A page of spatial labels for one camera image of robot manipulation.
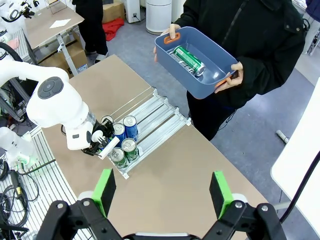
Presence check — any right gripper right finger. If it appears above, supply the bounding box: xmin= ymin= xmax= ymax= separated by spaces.
xmin=202 ymin=170 xmax=288 ymax=240

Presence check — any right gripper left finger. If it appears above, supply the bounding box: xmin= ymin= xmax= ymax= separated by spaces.
xmin=36 ymin=168 xmax=123 ymax=240

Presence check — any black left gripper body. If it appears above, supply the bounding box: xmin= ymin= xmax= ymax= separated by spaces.
xmin=92 ymin=123 xmax=113 ymax=146

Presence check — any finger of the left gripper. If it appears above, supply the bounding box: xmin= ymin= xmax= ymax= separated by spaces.
xmin=81 ymin=146 xmax=101 ymax=157
xmin=100 ymin=119 xmax=115 ymax=134

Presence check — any blue Pocari Sweat can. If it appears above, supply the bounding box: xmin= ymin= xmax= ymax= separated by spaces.
xmin=111 ymin=122 xmax=127 ymax=148
xmin=98 ymin=142 xmax=112 ymax=153
xmin=122 ymin=115 xmax=139 ymax=143

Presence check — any dark patterned coffee can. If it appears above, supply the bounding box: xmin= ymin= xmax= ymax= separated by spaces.
xmin=169 ymin=51 xmax=195 ymax=73
xmin=100 ymin=114 xmax=115 ymax=125

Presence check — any blue bin with orange handles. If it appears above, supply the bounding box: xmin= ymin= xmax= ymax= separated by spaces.
xmin=154 ymin=26 xmax=240 ymax=100

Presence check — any green Chilsung cider can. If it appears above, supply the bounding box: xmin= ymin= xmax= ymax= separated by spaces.
xmin=121 ymin=137 xmax=140 ymax=163
xmin=109 ymin=146 xmax=130 ymax=171
xmin=173 ymin=45 xmax=206 ymax=77

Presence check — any person's right forearm black sleeve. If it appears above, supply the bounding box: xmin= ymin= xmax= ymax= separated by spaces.
xmin=174 ymin=7 xmax=213 ymax=30

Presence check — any person's left forearm black sleeve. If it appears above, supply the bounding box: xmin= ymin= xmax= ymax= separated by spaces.
xmin=233 ymin=56 xmax=306 ymax=109

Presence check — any clear white can dispenser rack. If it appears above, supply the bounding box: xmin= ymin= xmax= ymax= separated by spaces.
xmin=98 ymin=86 xmax=192 ymax=180

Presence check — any person's right hand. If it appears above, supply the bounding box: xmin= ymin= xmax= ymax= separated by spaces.
xmin=152 ymin=23 xmax=182 ymax=63

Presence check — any person's left hand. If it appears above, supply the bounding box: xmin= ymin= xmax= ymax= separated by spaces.
xmin=214 ymin=61 xmax=245 ymax=94

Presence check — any aluminium profile mounting platform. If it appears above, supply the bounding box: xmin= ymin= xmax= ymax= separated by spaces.
xmin=0 ymin=126 xmax=98 ymax=240

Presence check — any large cardboard box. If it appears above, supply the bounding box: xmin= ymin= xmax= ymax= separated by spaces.
xmin=37 ymin=42 xmax=89 ymax=79

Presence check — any black handheld controller yellow label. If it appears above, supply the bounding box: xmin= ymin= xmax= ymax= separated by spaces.
xmin=9 ymin=169 xmax=29 ymax=210

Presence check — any white floor power strip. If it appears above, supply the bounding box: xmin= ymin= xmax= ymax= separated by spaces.
xmin=275 ymin=129 xmax=290 ymax=144

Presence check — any large white desk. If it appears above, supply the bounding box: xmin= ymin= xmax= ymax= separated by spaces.
xmin=270 ymin=77 xmax=320 ymax=226

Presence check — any red cloth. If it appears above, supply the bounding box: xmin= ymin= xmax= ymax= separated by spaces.
xmin=102 ymin=17 xmax=125 ymax=42

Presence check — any bystander in black trousers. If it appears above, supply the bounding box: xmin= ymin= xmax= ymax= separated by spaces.
xmin=71 ymin=0 xmax=110 ymax=64

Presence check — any brown height-adjustable desk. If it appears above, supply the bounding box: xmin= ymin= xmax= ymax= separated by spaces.
xmin=23 ymin=6 xmax=86 ymax=76

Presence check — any white paper sheet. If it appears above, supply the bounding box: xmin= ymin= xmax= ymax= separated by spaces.
xmin=49 ymin=18 xmax=72 ymax=30

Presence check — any small cardboard box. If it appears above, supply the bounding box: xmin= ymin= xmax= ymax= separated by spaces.
xmin=101 ymin=1 xmax=126 ymax=25

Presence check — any white box appliance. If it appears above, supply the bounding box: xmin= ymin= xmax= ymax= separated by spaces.
xmin=124 ymin=0 xmax=141 ymax=24

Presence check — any white cylindrical air purifier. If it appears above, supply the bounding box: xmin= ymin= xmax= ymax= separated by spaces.
xmin=145 ymin=0 xmax=173 ymax=35

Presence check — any person in black jacket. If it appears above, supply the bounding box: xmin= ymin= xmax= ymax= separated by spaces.
xmin=173 ymin=0 xmax=307 ymax=142

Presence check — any person in blue jacket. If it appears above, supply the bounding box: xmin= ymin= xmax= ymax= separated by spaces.
xmin=301 ymin=0 xmax=320 ymax=56

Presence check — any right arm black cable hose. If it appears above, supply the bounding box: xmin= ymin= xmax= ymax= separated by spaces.
xmin=278 ymin=150 xmax=320 ymax=224

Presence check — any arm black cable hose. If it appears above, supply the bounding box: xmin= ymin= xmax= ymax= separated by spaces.
xmin=278 ymin=150 xmax=320 ymax=224
xmin=0 ymin=41 xmax=24 ymax=63

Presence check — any black cable bundle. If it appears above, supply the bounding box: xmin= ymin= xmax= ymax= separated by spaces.
xmin=0 ymin=184 xmax=41 ymax=235

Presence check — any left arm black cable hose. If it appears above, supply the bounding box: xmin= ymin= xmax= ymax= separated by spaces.
xmin=0 ymin=41 xmax=24 ymax=63

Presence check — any wire basket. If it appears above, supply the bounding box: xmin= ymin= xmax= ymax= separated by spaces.
xmin=44 ymin=0 xmax=69 ymax=15

